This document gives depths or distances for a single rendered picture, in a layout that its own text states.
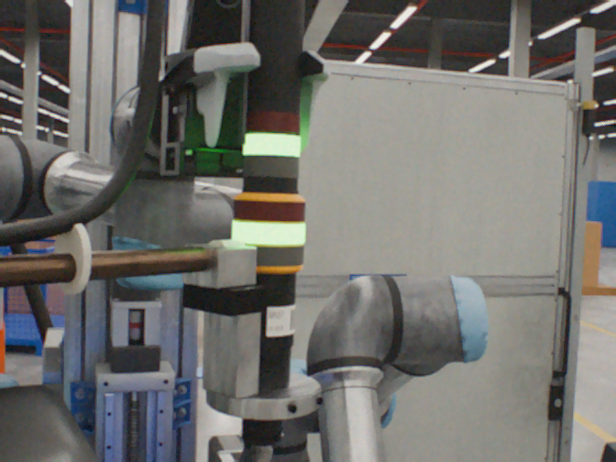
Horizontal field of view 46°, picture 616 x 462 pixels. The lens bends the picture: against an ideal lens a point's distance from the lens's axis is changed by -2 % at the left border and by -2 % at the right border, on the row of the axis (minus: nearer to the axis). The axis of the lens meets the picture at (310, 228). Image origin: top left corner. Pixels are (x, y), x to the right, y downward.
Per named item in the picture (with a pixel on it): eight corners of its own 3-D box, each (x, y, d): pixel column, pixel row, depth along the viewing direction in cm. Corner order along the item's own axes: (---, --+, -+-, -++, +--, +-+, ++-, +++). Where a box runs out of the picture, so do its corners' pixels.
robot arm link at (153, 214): (234, 285, 73) (238, 175, 72) (147, 295, 64) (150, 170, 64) (181, 277, 78) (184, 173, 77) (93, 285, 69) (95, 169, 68)
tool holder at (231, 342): (241, 437, 38) (247, 251, 38) (156, 407, 43) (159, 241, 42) (343, 403, 45) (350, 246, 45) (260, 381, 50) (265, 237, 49)
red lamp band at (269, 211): (271, 223, 41) (272, 201, 41) (217, 218, 44) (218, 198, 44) (320, 222, 44) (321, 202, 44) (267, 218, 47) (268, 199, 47)
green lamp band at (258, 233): (270, 246, 41) (271, 224, 41) (216, 240, 44) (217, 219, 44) (319, 243, 44) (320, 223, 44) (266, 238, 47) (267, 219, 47)
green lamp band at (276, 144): (273, 154, 42) (274, 132, 41) (231, 154, 44) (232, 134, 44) (311, 158, 44) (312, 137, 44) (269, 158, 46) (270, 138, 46)
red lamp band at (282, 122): (274, 131, 41) (275, 109, 41) (232, 132, 44) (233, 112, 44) (312, 136, 44) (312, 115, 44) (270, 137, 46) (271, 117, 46)
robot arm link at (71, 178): (52, 213, 111) (297, 281, 82) (-15, 213, 103) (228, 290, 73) (59, 137, 110) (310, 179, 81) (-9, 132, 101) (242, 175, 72)
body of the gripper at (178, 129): (283, 180, 51) (226, 178, 62) (289, 56, 51) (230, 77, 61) (177, 175, 48) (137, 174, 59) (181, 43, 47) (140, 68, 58)
